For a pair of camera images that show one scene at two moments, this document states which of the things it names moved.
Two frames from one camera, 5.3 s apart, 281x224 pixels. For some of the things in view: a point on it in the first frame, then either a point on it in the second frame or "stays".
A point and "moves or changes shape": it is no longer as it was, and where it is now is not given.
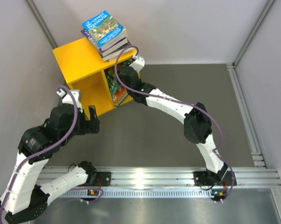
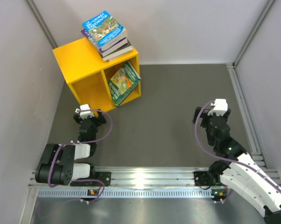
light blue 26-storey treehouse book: [105, 31] stays
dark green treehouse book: [115, 87] moves or changes shape
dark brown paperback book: [116, 52] stays
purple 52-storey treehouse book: [107, 49] stays
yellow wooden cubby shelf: [84, 68] stays
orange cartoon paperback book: [117, 96] moves or changes shape
